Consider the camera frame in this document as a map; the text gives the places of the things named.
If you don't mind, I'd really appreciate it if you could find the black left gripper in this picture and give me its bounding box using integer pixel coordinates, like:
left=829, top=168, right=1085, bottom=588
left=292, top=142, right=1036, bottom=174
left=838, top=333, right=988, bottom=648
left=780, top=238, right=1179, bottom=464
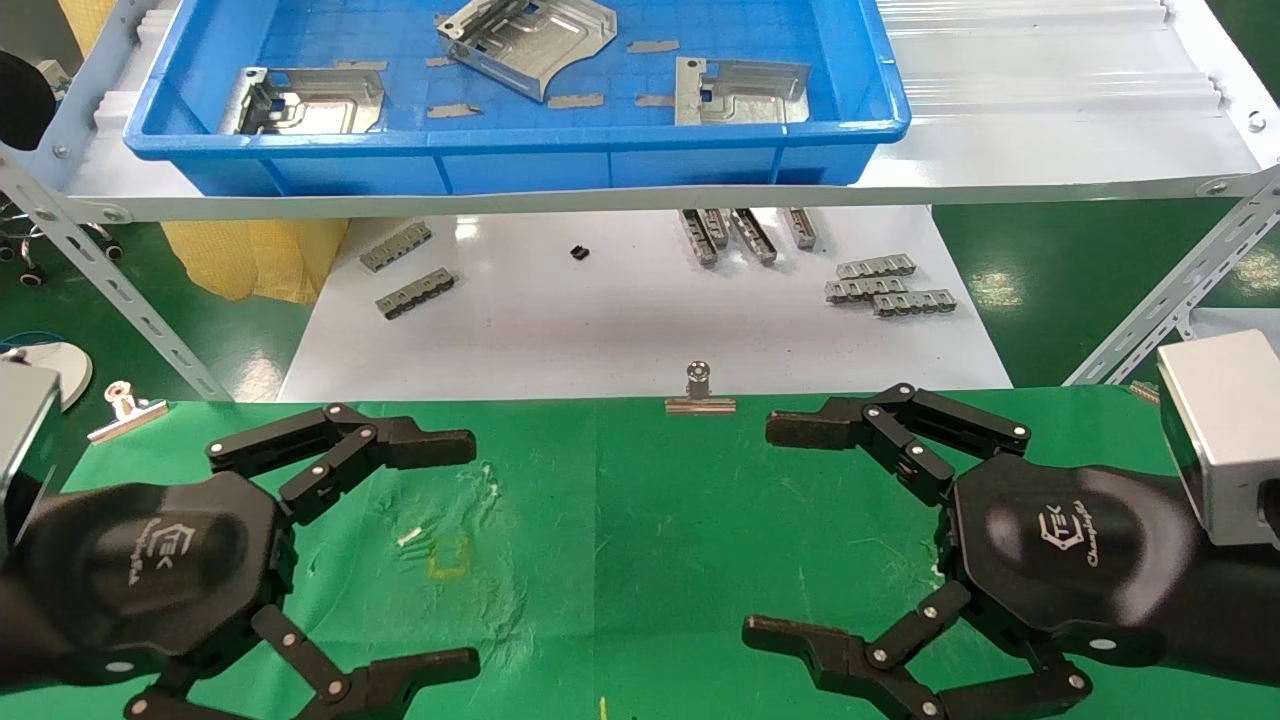
left=15, top=403, right=481, bottom=720

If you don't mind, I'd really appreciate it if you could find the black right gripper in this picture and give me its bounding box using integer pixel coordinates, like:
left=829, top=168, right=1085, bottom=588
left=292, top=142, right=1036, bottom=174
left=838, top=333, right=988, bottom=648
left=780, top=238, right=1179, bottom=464
left=742, top=383, right=1201, bottom=720

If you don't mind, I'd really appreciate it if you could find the stamped metal plate part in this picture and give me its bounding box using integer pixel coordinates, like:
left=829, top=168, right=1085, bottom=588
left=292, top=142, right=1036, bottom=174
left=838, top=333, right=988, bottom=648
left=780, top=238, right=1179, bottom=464
left=674, top=56, right=811, bottom=127
left=435, top=0, right=618, bottom=103

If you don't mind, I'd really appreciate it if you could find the silver binder clip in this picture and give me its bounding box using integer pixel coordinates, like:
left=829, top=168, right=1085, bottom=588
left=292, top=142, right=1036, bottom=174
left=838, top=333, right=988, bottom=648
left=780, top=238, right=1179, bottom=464
left=87, top=381, right=169, bottom=444
left=665, top=361, right=737, bottom=416

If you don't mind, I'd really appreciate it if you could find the green table cloth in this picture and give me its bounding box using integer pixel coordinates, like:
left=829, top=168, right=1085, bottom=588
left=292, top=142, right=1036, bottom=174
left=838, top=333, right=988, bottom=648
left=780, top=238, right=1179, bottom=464
left=0, top=388, right=1280, bottom=720

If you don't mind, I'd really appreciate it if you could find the yellow woven sack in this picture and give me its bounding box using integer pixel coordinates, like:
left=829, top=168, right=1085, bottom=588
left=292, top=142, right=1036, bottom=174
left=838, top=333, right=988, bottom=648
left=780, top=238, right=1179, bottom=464
left=160, top=218, right=349, bottom=305

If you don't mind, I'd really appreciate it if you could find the grey perforated angle strut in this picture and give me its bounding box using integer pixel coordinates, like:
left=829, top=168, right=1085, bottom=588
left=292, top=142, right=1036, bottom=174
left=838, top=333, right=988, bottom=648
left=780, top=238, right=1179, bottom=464
left=1063, top=165, right=1280, bottom=388
left=0, top=150, right=234, bottom=403

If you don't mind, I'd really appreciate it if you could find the white round disc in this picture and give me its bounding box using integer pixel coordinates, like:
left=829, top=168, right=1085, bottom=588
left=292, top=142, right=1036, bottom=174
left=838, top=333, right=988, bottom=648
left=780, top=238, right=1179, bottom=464
left=0, top=341, right=93, bottom=413

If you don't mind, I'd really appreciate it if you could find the blue plastic tray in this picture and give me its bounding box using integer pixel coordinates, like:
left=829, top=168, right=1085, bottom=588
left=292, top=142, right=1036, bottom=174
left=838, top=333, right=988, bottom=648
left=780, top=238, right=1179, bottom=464
left=123, top=0, right=912, bottom=197

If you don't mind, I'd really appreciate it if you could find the white flat panel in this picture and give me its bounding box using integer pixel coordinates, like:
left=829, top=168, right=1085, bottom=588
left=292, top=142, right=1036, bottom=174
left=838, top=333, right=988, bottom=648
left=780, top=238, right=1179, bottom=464
left=1185, top=308, right=1280, bottom=348

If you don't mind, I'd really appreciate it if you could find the stamped metal plate with cutout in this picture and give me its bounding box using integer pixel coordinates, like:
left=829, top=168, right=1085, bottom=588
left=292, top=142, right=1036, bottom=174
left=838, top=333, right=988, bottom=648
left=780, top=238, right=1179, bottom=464
left=218, top=66, right=386, bottom=136

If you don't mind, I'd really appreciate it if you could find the white corrugated shelf board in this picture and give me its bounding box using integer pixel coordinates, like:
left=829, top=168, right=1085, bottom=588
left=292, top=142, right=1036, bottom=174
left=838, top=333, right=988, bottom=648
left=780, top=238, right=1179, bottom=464
left=60, top=0, right=1263, bottom=223

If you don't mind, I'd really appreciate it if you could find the black office chair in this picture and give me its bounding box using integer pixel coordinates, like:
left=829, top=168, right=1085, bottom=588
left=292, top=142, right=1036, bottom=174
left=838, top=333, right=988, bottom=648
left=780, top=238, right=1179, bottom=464
left=0, top=50, right=123, bottom=289

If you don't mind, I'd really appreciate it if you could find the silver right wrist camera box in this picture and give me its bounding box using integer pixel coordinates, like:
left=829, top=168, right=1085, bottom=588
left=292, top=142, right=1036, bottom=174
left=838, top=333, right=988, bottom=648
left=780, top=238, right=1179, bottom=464
left=1157, top=330, right=1280, bottom=548

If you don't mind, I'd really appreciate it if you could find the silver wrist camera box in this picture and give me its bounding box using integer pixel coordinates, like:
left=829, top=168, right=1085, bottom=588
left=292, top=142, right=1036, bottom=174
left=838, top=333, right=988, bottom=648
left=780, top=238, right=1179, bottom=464
left=1157, top=330, right=1280, bottom=548
left=0, top=360, right=63, bottom=561

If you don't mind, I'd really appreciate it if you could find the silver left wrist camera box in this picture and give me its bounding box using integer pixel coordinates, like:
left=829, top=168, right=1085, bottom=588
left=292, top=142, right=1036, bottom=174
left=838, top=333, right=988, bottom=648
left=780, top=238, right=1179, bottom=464
left=0, top=360, right=63, bottom=561

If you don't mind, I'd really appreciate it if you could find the metal shelf side rail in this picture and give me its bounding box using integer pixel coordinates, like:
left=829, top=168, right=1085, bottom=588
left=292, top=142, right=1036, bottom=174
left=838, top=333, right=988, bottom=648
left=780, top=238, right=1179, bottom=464
left=28, top=0, right=186, bottom=161

